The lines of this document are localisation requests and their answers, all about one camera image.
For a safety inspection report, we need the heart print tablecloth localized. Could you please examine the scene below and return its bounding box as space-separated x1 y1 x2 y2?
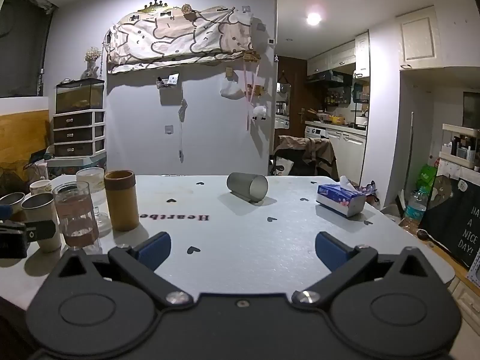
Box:
0 174 457 310

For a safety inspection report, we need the printed cloth cover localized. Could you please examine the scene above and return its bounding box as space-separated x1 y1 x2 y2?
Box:
106 5 254 74

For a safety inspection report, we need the small steel cup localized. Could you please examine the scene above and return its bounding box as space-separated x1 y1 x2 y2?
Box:
0 192 26 215

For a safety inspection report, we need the glass fish tank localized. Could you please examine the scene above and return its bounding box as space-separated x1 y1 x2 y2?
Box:
55 78 105 114

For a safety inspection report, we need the frosted grey cup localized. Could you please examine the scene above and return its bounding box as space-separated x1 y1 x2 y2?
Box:
226 172 269 203

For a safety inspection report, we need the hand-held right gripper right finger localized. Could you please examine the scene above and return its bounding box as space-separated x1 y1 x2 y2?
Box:
293 232 437 307

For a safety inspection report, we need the white drawer unit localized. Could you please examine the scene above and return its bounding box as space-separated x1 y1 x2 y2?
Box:
52 109 107 158

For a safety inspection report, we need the white hanging bag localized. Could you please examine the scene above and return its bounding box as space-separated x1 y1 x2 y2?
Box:
219 76 241 99

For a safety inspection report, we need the brown bamboo cup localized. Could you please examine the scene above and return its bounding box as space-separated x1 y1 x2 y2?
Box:
103 170 140 232

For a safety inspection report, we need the blue tissue box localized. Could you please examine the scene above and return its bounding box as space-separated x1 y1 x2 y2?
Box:
316 176 367 218

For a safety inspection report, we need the grey paper cup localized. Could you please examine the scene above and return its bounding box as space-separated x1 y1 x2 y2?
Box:
21 193 63 253

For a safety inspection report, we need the white stemmed glass bowl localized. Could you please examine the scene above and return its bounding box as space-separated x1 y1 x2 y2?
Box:
76 167 110 230

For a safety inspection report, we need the white wall cabinet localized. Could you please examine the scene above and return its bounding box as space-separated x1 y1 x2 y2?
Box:
397 5 440 70

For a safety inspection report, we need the gold crown ornament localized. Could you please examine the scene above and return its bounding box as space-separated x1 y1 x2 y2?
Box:
136 0 170 14

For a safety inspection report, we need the wall mirror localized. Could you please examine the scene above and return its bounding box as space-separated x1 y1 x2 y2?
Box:
276 82 292 129

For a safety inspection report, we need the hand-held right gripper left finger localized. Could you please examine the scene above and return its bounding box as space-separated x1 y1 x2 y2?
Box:
49 232 190 307

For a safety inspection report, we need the black chalkboard sign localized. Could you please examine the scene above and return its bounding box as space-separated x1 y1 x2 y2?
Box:
423 174 480 271

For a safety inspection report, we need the plastic water bottle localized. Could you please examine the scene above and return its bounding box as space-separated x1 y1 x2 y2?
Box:
403 187 428 230

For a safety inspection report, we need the green bag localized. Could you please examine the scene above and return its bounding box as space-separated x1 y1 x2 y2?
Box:
415 164 438 196

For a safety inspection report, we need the chair draped with clothes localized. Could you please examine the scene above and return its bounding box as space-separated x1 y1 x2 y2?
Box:
273 134 337 178

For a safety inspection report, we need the vase with dried flowers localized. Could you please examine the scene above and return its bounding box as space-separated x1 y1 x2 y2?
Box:
84 46 102 80

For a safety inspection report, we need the clear glass tumbler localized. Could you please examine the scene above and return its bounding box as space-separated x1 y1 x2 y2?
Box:
52 181 100 249

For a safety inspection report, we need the white storage rack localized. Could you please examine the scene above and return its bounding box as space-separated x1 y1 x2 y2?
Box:
438 123 480 174

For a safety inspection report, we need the white ceramic mug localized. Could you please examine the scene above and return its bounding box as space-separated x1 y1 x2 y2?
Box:
29 179 53 196

